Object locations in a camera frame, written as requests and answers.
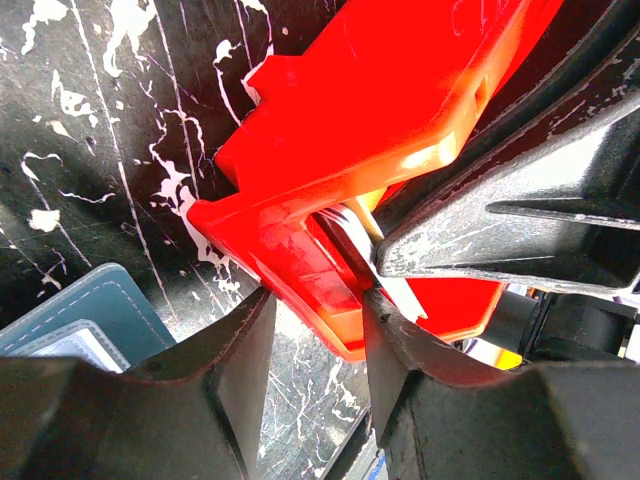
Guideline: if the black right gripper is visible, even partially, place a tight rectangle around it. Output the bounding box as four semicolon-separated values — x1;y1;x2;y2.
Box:
363;92;639;479

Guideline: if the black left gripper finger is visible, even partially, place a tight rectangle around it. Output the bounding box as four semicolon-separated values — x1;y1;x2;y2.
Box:
1;288;276;479

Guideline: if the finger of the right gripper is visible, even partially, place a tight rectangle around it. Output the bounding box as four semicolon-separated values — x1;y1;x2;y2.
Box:
374;1;639;225

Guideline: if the blue leather card holder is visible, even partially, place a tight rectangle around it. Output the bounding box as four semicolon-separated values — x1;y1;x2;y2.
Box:
1;263;176;373

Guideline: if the red plastic card tray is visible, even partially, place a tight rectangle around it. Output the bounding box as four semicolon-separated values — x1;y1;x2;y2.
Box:
187;1;559;362

